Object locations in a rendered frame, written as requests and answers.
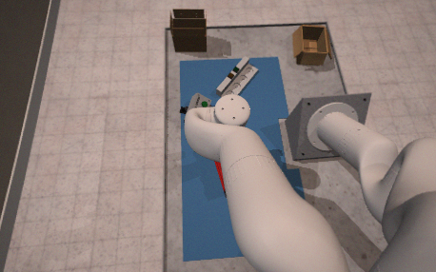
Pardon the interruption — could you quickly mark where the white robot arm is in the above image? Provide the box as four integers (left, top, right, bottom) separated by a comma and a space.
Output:
185, 94, 436, 272

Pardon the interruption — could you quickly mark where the red rectangular block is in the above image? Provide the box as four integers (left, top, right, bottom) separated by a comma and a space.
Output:
214, 161, 225, 192

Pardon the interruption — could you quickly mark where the blue flat mat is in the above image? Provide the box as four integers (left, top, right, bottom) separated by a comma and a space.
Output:
180, 57, 305, 262

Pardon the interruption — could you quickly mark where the grey control panel with two buttons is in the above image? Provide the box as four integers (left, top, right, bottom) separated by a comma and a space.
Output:
180, 92, 211, 114

